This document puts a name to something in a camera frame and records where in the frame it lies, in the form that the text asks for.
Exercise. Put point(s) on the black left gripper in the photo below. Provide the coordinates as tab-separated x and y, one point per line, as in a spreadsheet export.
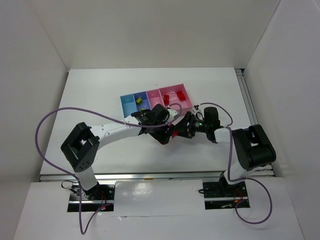
160	135

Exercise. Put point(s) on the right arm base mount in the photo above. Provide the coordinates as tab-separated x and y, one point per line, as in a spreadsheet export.
220	195

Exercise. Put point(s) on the small pink plastic bin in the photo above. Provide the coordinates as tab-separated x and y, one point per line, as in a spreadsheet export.
154	98

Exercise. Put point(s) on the red stepped lego brick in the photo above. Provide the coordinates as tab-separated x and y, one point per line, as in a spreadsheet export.
174	133

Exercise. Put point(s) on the aluminium rail right side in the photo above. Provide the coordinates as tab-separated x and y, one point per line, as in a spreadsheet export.
246	96

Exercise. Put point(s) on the large pink plastic bin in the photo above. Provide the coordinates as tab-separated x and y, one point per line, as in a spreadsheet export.
173	99

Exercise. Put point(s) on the aluminium rail front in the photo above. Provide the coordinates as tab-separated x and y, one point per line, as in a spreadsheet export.
137	176

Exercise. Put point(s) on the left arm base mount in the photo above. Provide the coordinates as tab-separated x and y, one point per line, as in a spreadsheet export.
90	203

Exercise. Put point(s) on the aluminium rail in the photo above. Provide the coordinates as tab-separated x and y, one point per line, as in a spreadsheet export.
246	96
137	176

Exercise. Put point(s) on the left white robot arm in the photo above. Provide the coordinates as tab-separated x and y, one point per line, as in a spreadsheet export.
82	144

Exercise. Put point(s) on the light blue plastic bin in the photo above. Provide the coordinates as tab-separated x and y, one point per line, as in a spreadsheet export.
128	104

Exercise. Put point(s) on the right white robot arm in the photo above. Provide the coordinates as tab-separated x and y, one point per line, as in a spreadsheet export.
253	149

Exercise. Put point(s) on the small red lego brick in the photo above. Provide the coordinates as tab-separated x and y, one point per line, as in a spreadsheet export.
166	99

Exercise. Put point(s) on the dark blue plastic bin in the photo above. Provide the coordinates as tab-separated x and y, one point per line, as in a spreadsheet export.
145	103

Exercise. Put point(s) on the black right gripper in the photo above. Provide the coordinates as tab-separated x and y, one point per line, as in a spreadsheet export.
188	124

